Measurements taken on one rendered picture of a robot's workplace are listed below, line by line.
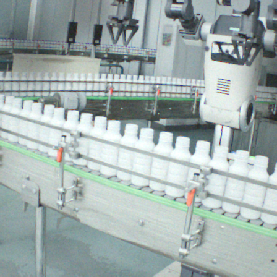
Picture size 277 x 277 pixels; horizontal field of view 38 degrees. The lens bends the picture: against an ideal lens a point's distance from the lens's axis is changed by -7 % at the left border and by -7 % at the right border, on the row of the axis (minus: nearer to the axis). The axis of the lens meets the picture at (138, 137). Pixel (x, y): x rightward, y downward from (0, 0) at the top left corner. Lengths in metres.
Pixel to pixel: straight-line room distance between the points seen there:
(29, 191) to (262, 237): 0.85
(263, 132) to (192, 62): 2.87
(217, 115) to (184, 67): 5.73
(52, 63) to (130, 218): 4.31
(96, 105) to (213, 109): 1.52
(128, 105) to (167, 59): 4.11
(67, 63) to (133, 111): 2.35
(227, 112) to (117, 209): 0.68
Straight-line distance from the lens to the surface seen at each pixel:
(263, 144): 5.11
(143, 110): 3.40
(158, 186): 1.21
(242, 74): 1.69
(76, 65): 5.61
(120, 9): 1.44
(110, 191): 1.27
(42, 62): 5.37
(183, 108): 3.69
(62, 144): 1.29
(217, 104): 1.73
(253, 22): 1.23
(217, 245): 1.14
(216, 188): 1.12
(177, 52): 7.29
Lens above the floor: 1.40
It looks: 12 degrees down
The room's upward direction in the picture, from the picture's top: 7 degrees clockwise
